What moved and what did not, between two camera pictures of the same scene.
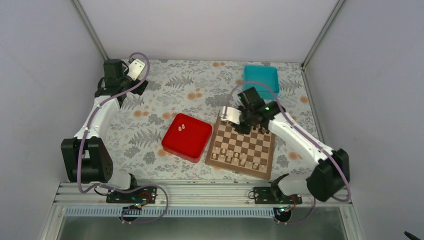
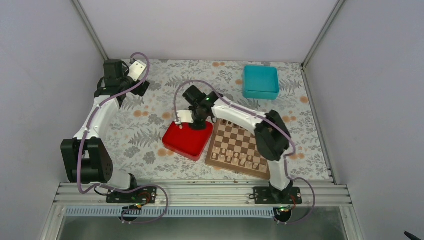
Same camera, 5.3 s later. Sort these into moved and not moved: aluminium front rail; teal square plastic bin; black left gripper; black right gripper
Moved: black right gripper
Not moved: teal square plastic bin; aluminium front rail; black left gripper
